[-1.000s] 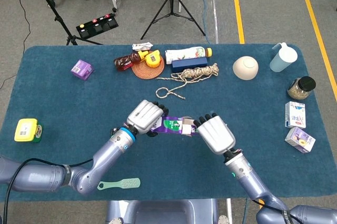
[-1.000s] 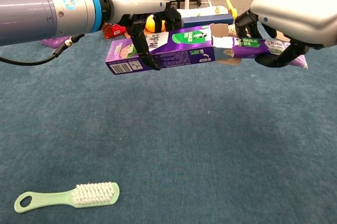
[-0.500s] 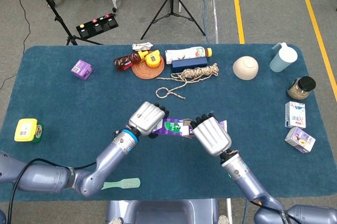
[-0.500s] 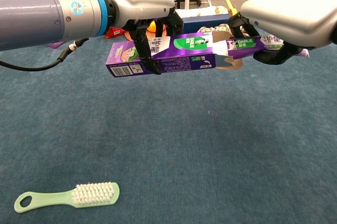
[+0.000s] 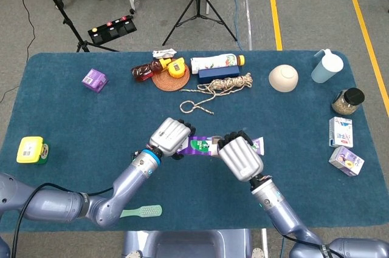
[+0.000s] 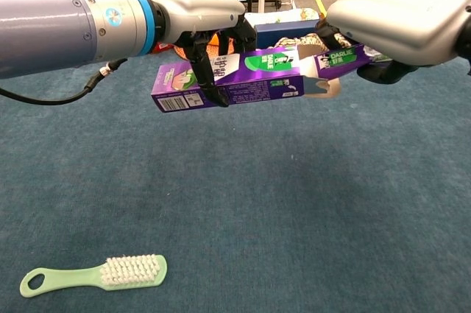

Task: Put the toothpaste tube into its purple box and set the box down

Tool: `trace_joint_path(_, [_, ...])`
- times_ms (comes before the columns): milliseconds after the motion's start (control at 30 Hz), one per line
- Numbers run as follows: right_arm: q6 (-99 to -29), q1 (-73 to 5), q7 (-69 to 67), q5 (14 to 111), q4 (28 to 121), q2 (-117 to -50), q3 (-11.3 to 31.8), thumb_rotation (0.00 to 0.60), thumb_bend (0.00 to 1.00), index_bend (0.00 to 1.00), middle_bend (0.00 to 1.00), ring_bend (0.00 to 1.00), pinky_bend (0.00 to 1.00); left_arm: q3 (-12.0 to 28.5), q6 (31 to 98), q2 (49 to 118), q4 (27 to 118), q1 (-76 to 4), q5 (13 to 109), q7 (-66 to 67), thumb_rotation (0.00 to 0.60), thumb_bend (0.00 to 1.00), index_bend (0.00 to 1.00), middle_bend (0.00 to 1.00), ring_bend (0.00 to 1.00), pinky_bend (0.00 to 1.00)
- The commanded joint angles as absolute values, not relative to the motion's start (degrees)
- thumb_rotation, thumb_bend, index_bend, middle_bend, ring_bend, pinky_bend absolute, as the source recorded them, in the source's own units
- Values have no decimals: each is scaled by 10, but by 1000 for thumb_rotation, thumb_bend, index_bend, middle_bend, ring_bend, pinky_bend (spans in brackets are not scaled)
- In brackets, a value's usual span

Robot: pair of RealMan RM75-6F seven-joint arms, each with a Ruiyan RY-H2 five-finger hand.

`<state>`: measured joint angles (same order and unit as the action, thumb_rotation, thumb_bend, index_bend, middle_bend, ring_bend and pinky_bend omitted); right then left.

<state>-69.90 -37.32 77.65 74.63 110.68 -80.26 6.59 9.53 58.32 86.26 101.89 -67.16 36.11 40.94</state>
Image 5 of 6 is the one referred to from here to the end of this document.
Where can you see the dark blue rectangular box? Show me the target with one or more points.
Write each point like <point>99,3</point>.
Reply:
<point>218,74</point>

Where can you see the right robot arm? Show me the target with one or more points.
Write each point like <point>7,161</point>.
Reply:
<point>279,209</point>

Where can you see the grey robot torso base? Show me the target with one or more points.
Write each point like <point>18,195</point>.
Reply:
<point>188,244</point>

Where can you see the yellow lidded green box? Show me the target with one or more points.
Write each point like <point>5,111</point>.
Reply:
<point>30,148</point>

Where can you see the glass jar black lid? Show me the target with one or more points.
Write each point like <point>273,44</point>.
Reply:
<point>348,101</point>

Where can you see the round woven coaster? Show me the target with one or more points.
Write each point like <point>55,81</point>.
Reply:
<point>170,85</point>

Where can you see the blue table mat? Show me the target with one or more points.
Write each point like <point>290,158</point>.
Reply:
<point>194,188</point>

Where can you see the purple toothpaste box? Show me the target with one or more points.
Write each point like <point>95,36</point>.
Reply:
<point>197,145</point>

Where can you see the black light stand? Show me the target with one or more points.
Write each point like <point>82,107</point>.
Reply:
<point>65,19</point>

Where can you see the small purple carton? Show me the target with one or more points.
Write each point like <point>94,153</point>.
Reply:
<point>95,80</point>

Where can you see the light blue pitcher cup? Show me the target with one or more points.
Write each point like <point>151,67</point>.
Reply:
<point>326,68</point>

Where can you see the white blue milk carton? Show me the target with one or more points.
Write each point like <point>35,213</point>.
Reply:
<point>341,132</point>

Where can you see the white snack packet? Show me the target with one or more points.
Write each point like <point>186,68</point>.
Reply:
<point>164,54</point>

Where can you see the yellow tape measure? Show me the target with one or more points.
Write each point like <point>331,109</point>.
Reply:
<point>176,68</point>

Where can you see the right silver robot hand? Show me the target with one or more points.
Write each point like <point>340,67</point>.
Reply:
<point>241,158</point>

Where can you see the white drink bottle yellow cap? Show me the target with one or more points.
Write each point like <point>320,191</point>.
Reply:
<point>212,61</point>

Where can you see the black foot pedal panel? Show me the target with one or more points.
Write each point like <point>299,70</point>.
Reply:
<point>112,30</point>

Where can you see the purple white drink carton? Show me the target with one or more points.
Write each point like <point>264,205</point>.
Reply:
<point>346,161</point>

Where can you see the red tea bottle yellow cap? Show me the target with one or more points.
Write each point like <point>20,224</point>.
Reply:
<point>143,73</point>

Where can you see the green scrubbing brush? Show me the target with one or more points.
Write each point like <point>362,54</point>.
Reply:
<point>149,211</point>

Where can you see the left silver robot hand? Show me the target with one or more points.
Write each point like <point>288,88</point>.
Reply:
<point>168,136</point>

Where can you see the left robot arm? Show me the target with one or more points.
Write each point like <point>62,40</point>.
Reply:
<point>130,176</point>

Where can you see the upturned beige bowl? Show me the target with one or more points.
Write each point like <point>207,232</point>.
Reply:
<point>283,78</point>

